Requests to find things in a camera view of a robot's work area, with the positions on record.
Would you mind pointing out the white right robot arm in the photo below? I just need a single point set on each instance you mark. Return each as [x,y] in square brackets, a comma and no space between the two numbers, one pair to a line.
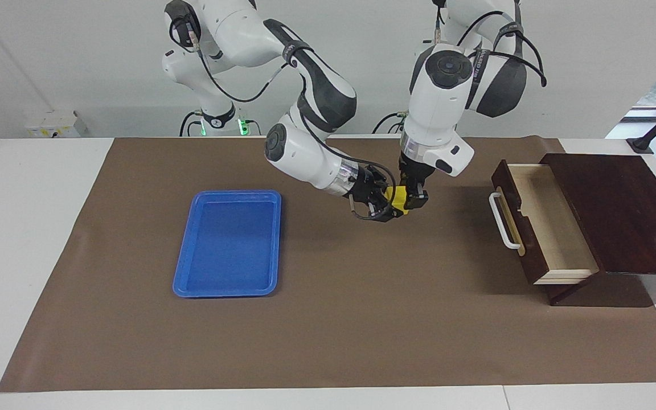
[305,154]

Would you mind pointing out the yellow cube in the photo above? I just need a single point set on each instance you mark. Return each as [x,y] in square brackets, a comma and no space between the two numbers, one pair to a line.
[398,199]

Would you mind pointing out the white power box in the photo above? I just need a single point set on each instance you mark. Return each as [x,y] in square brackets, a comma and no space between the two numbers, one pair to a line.
[49,128]

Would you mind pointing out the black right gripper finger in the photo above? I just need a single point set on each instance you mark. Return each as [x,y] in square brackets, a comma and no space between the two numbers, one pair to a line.
[388,189]
[389,214]

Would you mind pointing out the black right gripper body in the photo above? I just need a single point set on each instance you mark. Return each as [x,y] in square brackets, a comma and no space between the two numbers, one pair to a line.
[370,188]

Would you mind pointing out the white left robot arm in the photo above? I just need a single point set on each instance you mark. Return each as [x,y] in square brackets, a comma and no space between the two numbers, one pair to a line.
[442,97]

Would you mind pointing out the dark wooden drawer cabinet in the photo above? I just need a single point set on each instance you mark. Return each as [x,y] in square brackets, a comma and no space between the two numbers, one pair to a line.
[635,216]

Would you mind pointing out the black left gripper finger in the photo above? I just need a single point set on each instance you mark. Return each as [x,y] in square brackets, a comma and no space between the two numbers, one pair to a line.
[417,196]

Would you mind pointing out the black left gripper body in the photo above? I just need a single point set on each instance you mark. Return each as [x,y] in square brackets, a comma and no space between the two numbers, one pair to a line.
[416,171]

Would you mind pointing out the brown table mat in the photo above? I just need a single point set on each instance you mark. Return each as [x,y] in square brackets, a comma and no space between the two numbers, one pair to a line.
[362,319]

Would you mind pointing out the dark wooden drawer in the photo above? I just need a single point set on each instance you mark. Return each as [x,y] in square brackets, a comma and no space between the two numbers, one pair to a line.
[556,228]

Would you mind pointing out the blue plastic tray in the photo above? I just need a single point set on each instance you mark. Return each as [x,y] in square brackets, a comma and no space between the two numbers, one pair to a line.
[228,245]

